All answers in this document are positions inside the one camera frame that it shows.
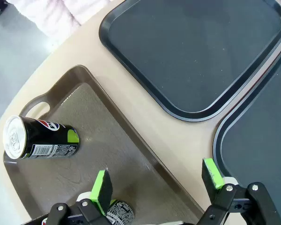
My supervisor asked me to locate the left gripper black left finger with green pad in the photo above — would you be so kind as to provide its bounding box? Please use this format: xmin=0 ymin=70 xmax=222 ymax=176
xmin=44 ymin=169 xmax=114 ymax=225

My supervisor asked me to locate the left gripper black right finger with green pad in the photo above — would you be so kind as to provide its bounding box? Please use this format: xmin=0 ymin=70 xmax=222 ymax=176
xmin=199 ymin=158 xmax=281 ymax=225

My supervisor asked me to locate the black tray holding two donuts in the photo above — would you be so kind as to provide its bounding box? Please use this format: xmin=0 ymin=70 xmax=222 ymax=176
xmin=213 ymin=43 xmax=281 ymax=225

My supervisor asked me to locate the black tray holding single donut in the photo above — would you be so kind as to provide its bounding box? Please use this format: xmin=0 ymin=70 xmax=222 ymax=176
xmin=98 ymin=0 xmax=281 ymax=122

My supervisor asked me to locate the person in pink fleece jacket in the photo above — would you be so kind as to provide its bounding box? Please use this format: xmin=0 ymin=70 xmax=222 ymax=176
xmin=8 ymin=0 xmax=111 ymax=38

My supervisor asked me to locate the brown plastic tray with handles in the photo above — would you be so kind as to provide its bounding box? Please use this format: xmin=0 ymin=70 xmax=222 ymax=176
xmin=2 ymin=65 xmax=206 ymax=225

